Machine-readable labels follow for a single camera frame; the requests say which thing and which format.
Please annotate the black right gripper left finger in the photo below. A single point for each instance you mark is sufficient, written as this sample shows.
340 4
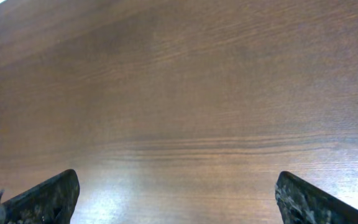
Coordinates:
52 201

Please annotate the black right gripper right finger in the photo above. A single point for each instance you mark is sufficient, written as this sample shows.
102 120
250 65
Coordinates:
301 202

